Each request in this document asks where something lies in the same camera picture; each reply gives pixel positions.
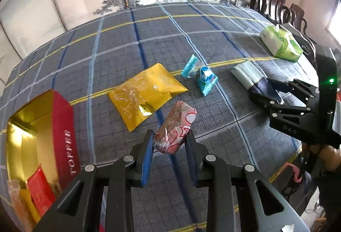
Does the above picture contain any red box with gold inside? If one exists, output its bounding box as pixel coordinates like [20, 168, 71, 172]
[5, 90, 80, 232]

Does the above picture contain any teal candy packet white label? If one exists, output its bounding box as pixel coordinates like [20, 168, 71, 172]
[197, 66, 218, 96]

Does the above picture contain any dark wooden chair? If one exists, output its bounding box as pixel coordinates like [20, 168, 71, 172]
[289, 3, 317, 55]
[250, 0, 287, 25]

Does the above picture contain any teal and clear candy packet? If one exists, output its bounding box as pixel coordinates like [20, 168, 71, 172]
[181, 54, 206, 79]

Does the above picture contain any large yellow snack packet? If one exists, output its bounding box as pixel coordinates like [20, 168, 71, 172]
[108, 63, 188, 133]

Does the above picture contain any red snack packet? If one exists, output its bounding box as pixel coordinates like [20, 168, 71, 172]
[26, 165, 57, 217]

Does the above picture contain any small yellow snack packet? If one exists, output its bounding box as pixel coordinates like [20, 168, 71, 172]
[19, 188, 42, 224]

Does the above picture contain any green tissue pack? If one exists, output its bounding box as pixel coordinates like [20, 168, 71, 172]
[260, 24, 303, 63]

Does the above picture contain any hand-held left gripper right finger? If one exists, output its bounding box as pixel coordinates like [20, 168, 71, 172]
[185, 131, 311, 232]

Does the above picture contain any person's right hand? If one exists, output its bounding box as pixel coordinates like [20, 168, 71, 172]
[306, 143, 341, 172]

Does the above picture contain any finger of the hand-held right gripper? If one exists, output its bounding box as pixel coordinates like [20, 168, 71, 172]
[249, 90, 315, 121]
[266, 78, 320, 101]

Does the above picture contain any clear orange snack packet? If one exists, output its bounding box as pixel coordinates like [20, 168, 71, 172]
[7, 180, 30, 232]

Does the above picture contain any grey plaid tablecloth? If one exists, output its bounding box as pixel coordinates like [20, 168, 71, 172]
[0, 1, 320, 232]

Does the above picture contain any navy and silver snack packet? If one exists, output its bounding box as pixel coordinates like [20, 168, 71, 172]
[230, 62, 284, 105]

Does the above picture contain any pink patterned snack packet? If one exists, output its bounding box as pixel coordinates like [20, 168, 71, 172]
[154, 101, 198, 155]

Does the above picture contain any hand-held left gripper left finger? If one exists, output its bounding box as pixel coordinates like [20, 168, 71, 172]
[33, 129, 155, 232]

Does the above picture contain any pink carabiner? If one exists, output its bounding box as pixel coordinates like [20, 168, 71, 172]
[284, 163, 304, 183]

